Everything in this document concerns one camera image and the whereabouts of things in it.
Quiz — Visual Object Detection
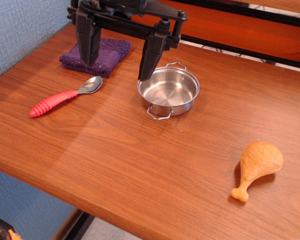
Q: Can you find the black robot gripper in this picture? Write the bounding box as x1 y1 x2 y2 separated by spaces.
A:
67 0 188 81

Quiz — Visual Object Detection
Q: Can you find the small stainless steel pan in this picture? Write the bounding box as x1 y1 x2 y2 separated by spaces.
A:
137 62 200 121

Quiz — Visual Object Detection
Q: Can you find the purple folded cloth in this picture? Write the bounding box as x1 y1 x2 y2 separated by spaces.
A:
59 38 132 78

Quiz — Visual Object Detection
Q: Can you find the orange toy chicken drumstick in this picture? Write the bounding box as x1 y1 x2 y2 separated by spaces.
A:
230 141 284 202

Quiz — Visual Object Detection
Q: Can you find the orange object at floor corner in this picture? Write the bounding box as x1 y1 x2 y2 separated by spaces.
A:
0 219 22 240

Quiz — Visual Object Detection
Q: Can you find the red-handled metal spoon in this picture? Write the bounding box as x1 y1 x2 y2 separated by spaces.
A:
29 76 103 118

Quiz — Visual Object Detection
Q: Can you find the orange panel with black frame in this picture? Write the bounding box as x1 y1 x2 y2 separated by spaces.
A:
129 0 300 71

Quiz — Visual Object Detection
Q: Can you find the black table leg frame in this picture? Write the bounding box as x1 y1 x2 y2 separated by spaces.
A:
50 208 95 240

